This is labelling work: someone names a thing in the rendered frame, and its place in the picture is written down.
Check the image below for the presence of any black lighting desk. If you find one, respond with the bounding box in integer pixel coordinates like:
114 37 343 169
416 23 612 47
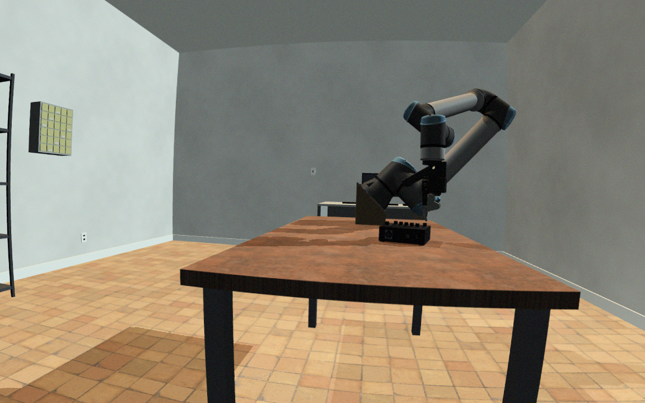
378 221 431 246

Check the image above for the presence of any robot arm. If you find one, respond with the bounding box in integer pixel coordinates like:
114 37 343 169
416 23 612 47
361 88 516 215

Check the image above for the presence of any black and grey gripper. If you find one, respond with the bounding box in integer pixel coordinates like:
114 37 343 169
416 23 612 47
422 160 447 221

